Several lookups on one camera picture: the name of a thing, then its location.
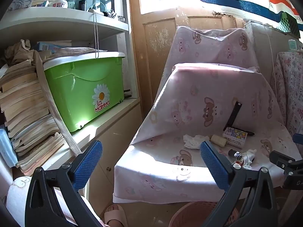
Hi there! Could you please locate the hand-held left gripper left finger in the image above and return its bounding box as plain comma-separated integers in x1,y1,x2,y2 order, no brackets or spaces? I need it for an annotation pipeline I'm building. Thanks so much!
25,140,105,227

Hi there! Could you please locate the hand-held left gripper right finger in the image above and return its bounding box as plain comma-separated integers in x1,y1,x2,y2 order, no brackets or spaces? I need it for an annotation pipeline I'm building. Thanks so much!
199,141,278,227

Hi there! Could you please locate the white tissue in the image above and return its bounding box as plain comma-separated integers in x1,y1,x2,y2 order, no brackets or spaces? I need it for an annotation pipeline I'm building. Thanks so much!
183,134,210,149

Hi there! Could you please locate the printed tissue packet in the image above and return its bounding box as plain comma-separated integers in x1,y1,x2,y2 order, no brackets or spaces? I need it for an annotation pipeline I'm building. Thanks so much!
223,127,248,149

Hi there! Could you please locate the black coffee sachet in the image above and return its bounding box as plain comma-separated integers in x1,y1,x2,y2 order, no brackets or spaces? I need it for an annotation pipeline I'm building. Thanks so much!
226,101,242,127

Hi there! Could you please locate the pink plastic basket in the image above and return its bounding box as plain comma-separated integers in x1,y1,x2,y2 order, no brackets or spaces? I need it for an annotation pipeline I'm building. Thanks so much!
169,201,239,227

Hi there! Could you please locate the cream thread spool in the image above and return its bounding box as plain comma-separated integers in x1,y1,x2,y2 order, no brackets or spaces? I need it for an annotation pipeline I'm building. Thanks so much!
211,134,229,146

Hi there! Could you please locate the small red white wrapper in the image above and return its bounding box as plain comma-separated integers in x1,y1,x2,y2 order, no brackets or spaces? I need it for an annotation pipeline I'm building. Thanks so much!
233,155,244,169

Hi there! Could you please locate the white pink printed cloth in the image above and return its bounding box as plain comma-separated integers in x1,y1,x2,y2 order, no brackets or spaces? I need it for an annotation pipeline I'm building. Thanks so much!
270,51,303,133

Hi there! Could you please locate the person's foot in slipper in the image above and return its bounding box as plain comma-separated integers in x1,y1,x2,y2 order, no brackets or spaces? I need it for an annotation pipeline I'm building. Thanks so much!
104,204,128,227

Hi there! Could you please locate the green plastic storage box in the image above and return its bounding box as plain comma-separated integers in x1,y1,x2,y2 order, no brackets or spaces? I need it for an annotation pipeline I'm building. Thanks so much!
43,51,126,133

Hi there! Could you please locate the pink bear print chair cover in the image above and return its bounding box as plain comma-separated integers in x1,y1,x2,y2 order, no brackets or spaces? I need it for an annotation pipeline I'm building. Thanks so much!
154,26,259,104
113,63,296,204

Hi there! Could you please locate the person's pajama leg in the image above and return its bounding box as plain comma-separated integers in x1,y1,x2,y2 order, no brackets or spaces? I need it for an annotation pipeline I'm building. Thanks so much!
6,176,102,227

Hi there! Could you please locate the light blue packet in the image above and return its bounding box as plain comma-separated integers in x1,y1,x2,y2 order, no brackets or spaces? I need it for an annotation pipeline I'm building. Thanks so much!
0,129,17,167

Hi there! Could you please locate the stack of old books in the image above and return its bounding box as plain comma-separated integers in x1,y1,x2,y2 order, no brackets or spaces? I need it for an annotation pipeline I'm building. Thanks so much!
0,59,65,176

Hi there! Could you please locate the grey brown cloth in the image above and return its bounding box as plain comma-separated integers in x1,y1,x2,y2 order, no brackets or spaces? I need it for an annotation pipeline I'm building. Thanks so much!
51,47,107,57

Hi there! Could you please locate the green black checkered cloth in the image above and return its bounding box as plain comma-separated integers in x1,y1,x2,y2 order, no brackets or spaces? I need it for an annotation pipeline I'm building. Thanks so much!
278,12,300,38

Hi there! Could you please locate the light blue box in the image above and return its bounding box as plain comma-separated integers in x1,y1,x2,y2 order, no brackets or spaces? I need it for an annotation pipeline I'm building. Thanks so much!
37,41,71,51

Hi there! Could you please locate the worn wooden door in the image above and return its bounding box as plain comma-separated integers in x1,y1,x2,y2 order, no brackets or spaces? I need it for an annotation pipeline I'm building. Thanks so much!
129,0,247,119

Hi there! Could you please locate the white shelf cabinet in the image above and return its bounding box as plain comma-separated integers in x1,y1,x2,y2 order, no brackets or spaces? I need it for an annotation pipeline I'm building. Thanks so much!
0,0,145,208

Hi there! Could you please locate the white jar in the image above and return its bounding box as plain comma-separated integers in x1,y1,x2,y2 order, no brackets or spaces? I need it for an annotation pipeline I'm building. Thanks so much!
48,0,69,9

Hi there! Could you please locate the beige cloth strap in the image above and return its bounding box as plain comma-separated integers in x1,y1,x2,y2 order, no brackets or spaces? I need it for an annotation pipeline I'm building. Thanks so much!
5,39,82,158

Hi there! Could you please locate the thin white cable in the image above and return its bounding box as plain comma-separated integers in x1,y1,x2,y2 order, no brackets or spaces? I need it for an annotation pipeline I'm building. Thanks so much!
265,24,277,81

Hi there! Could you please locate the metal wire hook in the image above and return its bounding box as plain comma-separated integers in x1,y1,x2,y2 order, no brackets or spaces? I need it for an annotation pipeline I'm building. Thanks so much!
93,13,99,59

